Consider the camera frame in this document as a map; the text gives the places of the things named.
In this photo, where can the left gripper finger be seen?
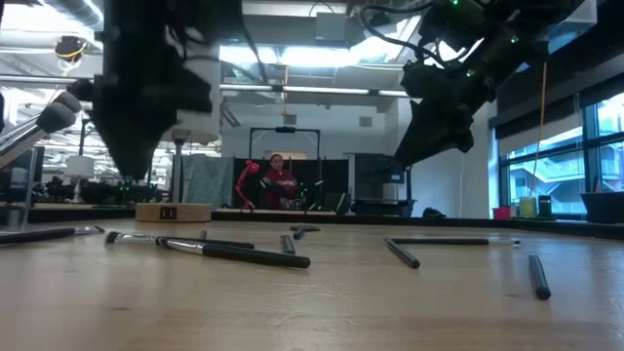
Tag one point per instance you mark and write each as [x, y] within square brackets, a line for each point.
[131, 151]
[166, 134]

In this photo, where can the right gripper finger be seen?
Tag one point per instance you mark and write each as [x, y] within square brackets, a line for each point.
[410, 131]
[439, 136]

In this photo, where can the large black powder brush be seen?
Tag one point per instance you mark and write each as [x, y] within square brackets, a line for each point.
[56, 118]

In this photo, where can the black fan brush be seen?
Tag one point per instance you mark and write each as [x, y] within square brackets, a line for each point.
[136, 238]

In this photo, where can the long thin dark brush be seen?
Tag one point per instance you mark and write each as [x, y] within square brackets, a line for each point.
[439, 241]

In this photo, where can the slim black brush silver ferrule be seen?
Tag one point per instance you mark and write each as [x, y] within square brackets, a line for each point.
[34, 235]

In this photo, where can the small dark makeup brush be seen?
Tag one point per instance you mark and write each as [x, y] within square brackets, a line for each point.
[304, 227]

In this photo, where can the black brush wide silver ferrule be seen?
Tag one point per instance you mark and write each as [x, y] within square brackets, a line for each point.
[253, 256]

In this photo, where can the dark blue makeup pencil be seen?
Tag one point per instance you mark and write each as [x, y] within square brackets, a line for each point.
[540, 278]

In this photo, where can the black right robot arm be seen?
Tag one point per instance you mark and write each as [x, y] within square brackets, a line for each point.
[512, 29]

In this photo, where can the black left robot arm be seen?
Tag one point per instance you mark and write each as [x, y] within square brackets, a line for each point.
[141, 12]

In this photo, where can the white background lamp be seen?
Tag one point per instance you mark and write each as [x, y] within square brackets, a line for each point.
[79, 167]

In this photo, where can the grey fabric cover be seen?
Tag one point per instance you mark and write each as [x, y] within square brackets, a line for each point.
[207, 180]

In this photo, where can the black cabinet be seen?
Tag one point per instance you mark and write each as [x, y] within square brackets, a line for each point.
[378, 185]

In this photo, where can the white shade wooden base lamp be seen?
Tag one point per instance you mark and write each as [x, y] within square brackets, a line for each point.
[173, 213]

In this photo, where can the dark lump on ledge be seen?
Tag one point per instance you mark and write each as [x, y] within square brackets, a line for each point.
[433, 213]

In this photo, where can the round black ceiling device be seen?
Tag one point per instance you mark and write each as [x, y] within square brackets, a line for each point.
[70, 48]

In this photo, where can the red desk lamp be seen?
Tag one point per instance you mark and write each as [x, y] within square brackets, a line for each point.
[242, 183]

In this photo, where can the black partition screen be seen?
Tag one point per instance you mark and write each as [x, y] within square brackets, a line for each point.
[331, 180]

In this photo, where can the long ceiling tube light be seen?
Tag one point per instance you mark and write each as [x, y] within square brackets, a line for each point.
[322, 90]

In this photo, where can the red container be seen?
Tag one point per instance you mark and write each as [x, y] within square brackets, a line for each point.
[501, 213]

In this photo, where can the pale green cup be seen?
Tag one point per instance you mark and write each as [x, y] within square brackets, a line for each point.
[528, 207]

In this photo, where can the grey ceiling box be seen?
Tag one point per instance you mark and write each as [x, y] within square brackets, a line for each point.
[331, 27]

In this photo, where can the person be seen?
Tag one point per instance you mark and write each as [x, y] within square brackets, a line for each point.
[279, 183]

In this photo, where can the black cup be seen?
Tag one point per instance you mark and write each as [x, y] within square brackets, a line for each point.
[544, 207]

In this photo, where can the black bin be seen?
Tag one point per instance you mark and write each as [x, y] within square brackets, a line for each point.
[604, 207]

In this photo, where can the square wall vent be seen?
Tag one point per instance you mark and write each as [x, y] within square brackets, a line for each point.
[289, 119]
[365, 122]

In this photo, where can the black aluminium table frame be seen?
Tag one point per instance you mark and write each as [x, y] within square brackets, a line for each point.
[439, 222]

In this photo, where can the black gantry frame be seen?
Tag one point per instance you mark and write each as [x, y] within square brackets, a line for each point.
[285, 129]

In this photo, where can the black window frame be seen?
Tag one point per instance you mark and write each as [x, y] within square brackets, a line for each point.
[590, 146]

